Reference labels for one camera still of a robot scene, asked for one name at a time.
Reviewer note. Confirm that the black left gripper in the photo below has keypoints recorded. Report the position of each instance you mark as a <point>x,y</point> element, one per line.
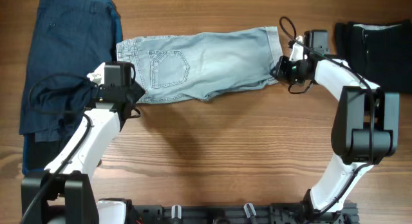
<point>134,95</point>

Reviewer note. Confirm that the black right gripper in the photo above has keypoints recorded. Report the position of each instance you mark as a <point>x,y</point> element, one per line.
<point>280,69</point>

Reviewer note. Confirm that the light blue denim shorts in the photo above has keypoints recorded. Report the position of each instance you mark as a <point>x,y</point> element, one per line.
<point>174,68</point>

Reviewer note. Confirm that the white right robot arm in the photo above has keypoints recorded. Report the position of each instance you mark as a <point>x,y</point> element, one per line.
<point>365,127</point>

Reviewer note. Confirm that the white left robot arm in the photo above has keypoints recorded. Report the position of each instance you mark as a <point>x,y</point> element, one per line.
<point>62,192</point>

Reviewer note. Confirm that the dark blue folded garment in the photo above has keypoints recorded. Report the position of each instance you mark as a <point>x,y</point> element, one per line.
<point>71,38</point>

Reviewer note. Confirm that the black folded garment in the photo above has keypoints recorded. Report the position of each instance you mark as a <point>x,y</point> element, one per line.
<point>379,53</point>

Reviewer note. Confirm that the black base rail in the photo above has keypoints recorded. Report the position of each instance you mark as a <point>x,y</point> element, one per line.
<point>275,213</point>

